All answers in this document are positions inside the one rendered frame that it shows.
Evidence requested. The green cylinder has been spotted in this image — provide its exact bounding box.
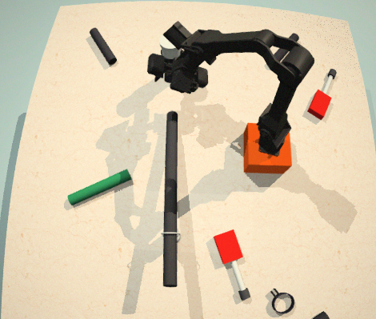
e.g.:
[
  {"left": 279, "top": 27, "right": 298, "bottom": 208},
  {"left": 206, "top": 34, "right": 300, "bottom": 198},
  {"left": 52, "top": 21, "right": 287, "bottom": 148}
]
[{"left": 67, "top": 169, "right": 132, "bottom": 205}]

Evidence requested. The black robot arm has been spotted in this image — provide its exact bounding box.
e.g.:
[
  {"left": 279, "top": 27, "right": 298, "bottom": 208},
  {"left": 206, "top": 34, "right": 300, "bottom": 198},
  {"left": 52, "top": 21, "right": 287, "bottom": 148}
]
[{"left": 163, "top": 21, "right": 314, "bottom": 157}]

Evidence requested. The black ring with small tab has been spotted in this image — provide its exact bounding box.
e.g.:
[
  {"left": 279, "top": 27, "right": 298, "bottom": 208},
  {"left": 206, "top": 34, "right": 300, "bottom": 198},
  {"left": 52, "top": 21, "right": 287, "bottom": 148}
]
[{"left": 270, "top": 288, "right": 295, "bottom": 314}]

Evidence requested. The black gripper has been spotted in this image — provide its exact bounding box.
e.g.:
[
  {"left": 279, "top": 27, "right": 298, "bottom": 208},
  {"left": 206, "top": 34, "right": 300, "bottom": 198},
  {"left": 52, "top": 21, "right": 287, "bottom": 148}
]
[{"left": 147, "top": 50, "right": 208, "bottom": 89}]

